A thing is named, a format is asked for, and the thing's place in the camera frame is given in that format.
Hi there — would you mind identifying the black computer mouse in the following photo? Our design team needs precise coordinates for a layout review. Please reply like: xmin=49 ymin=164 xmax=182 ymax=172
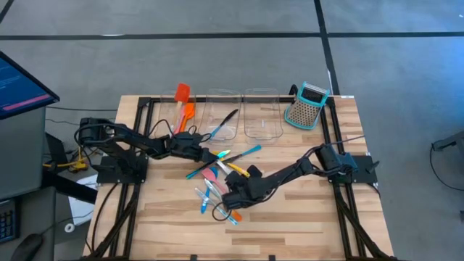
xmin=9 ymin=233 xmax=44 ymax=261

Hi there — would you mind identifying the teal patterned knife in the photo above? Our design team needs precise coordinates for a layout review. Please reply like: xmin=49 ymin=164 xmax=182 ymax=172
xmin=186 ymin=149 xmax=232 ymax=181

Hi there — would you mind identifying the yellow cable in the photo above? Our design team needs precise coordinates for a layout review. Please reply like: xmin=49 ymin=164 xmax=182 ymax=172
xmin=42 ymin=136 xmax=88 ymax=173

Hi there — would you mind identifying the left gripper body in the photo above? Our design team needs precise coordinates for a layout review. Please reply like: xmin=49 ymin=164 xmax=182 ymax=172
xmin=170 ymin=132 xmax=208 ymax=161

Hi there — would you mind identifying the pink silicone spoon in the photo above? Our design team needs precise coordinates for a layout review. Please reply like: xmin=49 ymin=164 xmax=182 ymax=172
xmin=202 ymin=167 xmax=230 ymax=195

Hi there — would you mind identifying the yellow plastic spoon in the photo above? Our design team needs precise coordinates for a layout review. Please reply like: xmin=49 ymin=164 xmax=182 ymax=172
xmin=211 ymin=150 xmax=252 ymax=178

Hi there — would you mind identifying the black base cable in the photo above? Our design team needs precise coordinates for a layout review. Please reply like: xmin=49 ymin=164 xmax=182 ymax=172
xmin=90 ymin=183 xmax=120 ymax=255

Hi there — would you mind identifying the red spatula wooden handle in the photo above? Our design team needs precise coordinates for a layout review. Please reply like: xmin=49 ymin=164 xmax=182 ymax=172
xmin=170 ymin=82 xmax=192 ymax=126

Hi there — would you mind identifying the black desk leg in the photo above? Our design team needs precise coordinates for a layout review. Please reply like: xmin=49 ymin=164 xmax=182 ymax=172
xmin=42 ymin=169 xmax=99 ymax=204

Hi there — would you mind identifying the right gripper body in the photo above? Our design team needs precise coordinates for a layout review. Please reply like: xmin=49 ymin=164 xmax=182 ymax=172
xmin=221 ymin=165 xmax=271 ymax=211

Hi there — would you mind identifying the teal metal box grater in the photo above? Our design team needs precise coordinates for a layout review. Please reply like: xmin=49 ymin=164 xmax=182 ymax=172
xmin=283 ymin=80 xmax=331 ymax=131

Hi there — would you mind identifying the orange plastic spatula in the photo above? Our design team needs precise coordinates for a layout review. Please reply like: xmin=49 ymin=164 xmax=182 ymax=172
xmin=178 ymin=104 xmax=191 ymax=133

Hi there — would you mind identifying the black keyboard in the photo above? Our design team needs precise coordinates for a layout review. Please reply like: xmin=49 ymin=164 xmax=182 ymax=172
xmin=0 ymin=197 xmax=21 ymax=244

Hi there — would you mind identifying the grey computer desk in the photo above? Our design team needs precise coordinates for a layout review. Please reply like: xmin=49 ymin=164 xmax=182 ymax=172
xmin=0 ymin=107 xmax=57 ymax=261

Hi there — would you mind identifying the computer monitor blue screen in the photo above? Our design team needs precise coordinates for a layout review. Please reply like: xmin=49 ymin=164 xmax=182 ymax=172
xmin=0 ymin=50 xmax=61 ymax=121

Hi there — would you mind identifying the blue plastic spoon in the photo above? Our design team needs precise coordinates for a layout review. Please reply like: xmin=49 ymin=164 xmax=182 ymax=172
xmin=200 ymin=166 xmax=219 ymax=215

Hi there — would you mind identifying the clear plastic bin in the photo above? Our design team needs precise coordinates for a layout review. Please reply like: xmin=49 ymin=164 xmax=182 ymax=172
xmin=156 ymin=90 xmax=199 ymax=141
xmin=198 ymin=88 xmax=243 ymax=142
xmin=243 ymin=88 xmax=284 ymax=145

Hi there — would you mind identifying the black floor cable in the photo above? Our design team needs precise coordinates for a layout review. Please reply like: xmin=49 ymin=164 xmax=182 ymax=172
xmin=428 ymin=139 xmax=464 ymax=192

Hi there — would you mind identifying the black aluminium table frame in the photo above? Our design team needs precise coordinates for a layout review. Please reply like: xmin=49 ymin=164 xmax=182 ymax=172
xmin=81 ymin=94 xmax=396 ymax=261

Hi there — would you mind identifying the white paper sheet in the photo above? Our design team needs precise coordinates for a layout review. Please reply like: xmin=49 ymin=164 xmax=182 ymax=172
xmin=67 ymin=195 xmax=98 ymax=226

